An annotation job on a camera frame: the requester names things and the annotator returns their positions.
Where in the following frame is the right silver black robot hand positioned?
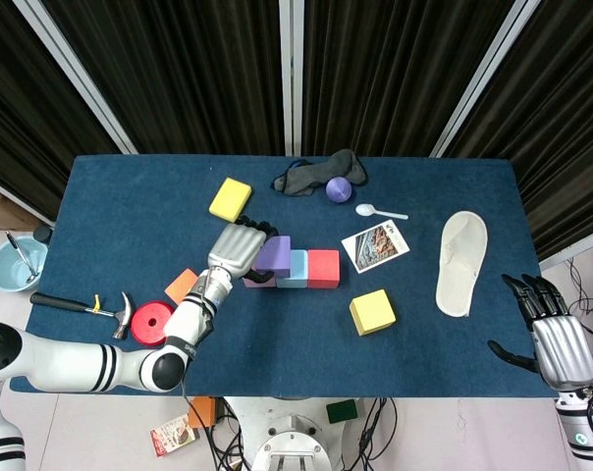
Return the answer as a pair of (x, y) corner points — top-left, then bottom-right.
(487, 273), (593, 390)

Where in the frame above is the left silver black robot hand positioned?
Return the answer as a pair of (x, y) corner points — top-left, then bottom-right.
(206, 215), (282, 287)

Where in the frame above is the purple foam cube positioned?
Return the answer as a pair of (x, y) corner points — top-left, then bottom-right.
(253, 235), (293, 275)

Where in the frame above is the orange foam cube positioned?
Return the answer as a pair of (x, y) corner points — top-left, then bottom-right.
(164, 268), (199, 305)

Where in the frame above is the yellow foam cube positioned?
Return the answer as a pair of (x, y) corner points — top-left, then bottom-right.
(349, 288), (398, 338)

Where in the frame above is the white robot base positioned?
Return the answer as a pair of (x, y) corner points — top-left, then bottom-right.
(225, 395), (361, 471)

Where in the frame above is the pink foam cube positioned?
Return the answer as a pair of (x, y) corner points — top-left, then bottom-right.
(242, 273), (278, 289)

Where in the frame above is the yellow sponge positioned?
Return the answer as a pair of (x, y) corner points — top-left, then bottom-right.
(208, 177), (253, 224)

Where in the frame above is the light blue foam cube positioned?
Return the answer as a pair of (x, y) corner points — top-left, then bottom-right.
(275, 248), (309, 289)

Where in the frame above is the red foam cube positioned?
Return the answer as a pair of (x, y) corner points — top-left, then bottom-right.
(306, 248), (342, 289)

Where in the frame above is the grey cloth eye mask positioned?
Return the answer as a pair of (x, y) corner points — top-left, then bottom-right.
(270, 148), (369, 197)

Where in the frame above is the blue table cloth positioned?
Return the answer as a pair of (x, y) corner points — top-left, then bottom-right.
(10, 154), (559, 398)

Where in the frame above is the purple ball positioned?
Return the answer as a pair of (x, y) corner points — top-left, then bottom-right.
(325, 177), (353, 204)

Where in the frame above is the red disc with hole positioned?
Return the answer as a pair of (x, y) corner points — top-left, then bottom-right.
(130, 300), (176, 349)

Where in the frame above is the white plastic spoon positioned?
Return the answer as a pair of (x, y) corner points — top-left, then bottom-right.
(354, 203), (409, 221)

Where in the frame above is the white slipper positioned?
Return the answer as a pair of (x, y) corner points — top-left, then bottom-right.
(434, 210), (489, 318)

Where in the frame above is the printed picture card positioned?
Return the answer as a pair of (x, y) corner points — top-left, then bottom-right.
(341, 220), (411, 275)

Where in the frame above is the orange box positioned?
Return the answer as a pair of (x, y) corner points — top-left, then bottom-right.
(188, 395), (218, 429)

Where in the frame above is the black curtain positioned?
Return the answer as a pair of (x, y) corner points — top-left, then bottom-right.
(0, 0), (122, 222)
(40, 0), (284, 156)
(301, 0), (517, 158)
(443, 0), (593, 261)

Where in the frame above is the dark green box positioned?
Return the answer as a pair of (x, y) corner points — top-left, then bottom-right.
(325, 398), (359, 426)

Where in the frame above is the printed snack packet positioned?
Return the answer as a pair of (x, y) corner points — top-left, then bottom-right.
(149, 416), (197, 459)

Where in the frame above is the light blue bowl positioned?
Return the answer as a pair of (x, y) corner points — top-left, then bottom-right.
(0, 235), (49, 294)

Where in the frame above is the black floor cable loop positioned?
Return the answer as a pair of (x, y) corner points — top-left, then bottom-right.
(559, 259), (593, 340)

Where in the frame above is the white panel frame post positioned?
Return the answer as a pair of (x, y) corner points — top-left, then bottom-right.
(12, 0), (139, 156)
(539, 226), (593, 272)
(429, 0), (543, 158)
(0, 174), (55, 228)
(278, 0), (305, 157)

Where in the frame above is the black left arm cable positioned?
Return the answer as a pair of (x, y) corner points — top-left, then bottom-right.
(179, 357), (224, 471)

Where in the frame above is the black handled claw hammer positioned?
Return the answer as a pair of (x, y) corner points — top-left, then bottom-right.
(29, 291), (134, 340)

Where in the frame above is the black floor cable bundle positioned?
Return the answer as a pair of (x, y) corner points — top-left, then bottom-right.
(355, 396), (401, 471)

